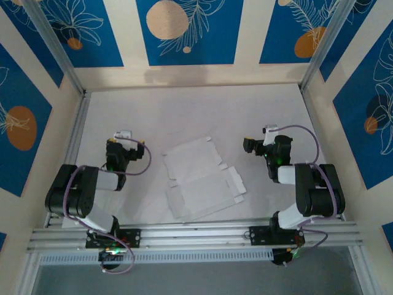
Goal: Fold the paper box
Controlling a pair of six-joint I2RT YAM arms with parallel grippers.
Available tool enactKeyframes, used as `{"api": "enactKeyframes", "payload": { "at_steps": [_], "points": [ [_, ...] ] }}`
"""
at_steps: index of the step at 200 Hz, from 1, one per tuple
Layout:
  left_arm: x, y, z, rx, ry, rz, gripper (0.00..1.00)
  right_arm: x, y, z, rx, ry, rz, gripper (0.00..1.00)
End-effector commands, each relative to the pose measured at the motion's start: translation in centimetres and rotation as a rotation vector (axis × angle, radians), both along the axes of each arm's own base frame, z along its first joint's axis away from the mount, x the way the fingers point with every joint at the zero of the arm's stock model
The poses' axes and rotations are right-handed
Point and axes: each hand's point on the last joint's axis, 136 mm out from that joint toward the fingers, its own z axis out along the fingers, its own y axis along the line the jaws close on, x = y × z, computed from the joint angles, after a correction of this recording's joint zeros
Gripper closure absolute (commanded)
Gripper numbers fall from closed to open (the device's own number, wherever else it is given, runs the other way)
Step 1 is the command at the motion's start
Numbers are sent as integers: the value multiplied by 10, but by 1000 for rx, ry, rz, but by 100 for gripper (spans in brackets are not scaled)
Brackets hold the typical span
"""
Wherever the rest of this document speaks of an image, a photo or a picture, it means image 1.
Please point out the white and blue paper box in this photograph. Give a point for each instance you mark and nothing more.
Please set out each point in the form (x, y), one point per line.
(196, 172)

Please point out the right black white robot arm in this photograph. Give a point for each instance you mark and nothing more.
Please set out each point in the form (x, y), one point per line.
(319, 196)

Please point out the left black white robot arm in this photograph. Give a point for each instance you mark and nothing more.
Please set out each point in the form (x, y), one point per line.
(70, 199)

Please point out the black controller box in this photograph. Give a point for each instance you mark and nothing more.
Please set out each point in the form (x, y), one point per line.
(104, 257)
(281, 258)

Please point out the white table mat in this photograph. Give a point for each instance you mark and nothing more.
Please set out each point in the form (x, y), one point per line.
(116, 101)

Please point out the blue poster orange dot flower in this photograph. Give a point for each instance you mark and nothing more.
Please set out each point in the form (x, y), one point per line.
(353, 138)
(104, 46)

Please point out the blue poster peach circle fern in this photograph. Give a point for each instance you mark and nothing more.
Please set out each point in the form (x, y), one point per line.
(215, 46)

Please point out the blue poster orange circle flower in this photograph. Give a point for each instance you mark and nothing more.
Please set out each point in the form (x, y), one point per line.
(18, 92)

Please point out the blue poster orange circle fern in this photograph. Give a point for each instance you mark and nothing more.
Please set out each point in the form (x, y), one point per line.
(276, 37)

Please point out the blue poster white line flower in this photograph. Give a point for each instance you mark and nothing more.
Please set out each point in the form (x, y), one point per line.
(344, 40)
(33, 37)

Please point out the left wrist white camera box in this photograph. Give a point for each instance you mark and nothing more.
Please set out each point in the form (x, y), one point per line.
(122, 134)

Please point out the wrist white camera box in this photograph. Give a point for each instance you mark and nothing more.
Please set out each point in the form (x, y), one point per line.
(122, 134)
(270, 132)

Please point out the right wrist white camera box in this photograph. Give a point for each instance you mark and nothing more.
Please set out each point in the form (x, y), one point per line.
(270, 132)

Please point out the aluminium side rail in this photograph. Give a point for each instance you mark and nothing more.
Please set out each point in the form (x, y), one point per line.
(78, 129)

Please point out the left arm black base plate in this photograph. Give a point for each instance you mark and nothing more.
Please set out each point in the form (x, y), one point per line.
(135, 238)

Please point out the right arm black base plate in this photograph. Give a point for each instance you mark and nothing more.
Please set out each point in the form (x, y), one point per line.
(258, 235)

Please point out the aluminium mounting rail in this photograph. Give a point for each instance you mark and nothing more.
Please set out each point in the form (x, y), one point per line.
(196, 233)

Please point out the aluminium frame post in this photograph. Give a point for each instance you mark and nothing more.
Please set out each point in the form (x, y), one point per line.
(322, 40)
(55, 46)

